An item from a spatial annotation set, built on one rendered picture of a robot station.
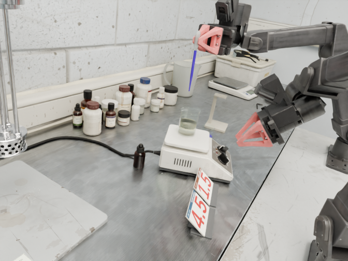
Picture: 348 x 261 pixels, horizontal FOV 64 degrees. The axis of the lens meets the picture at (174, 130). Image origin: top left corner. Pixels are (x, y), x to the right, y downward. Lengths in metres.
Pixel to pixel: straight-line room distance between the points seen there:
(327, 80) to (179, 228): 0.42
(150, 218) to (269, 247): 0.25
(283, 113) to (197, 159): 0.24
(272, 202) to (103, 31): 0.79
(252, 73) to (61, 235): 1.44
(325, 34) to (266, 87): 0.33
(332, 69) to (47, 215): 0.62
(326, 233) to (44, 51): 0.84
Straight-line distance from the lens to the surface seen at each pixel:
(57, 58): 0.96
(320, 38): 0.93
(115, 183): 0.70
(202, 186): 0.69
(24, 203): 0.65
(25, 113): 0.89
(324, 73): 0.63
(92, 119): 0.87
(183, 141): 0.74
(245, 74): 1.78
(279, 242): 0.66
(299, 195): 0.84
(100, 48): 1.08
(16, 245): 0.57
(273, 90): 0.66
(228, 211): 0.68
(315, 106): 0.68
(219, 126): 1.08
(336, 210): 0.54
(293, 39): 0.90
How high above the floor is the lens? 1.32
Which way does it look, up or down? 25 degrees down
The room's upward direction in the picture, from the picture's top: 10 degrees clockwise
